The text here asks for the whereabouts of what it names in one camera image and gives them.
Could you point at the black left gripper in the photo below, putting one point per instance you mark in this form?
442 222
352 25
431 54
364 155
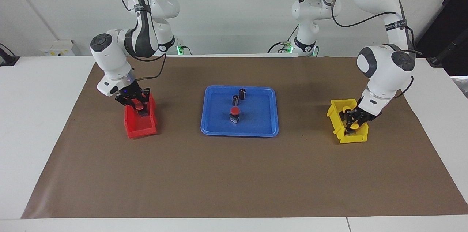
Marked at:
360 113

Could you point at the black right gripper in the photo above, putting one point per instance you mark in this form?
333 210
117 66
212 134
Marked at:
131 94

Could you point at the red push button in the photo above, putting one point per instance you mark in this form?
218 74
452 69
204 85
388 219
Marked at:
139 106
234 111

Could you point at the yellow push button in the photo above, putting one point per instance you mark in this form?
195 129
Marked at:
354 126

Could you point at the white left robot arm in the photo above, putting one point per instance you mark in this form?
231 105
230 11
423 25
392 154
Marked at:
384 67

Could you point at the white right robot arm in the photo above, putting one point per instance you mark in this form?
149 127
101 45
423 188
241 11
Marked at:
109 56

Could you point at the blue plastic tray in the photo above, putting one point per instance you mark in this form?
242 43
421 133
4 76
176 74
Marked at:
259 122

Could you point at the yellow plastic bin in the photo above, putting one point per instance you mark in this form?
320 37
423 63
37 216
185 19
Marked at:
338 129

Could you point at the red plastic bin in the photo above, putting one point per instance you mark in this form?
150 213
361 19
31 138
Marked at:
140 129

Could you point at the green lit base connector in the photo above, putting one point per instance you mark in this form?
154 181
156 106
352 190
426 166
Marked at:
288 47
179 49

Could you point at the black cylinder capacitor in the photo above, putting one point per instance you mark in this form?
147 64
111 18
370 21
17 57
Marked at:
242 94
236 101

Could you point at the brown paper mat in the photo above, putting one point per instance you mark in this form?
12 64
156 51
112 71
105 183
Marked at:
234 177

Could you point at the black equipment stand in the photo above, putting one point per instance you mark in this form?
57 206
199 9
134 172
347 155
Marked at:
446 23

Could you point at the black clamp base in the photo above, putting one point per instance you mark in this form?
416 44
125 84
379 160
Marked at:
7 58

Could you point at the white wall power box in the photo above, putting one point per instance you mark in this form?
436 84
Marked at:
58 48

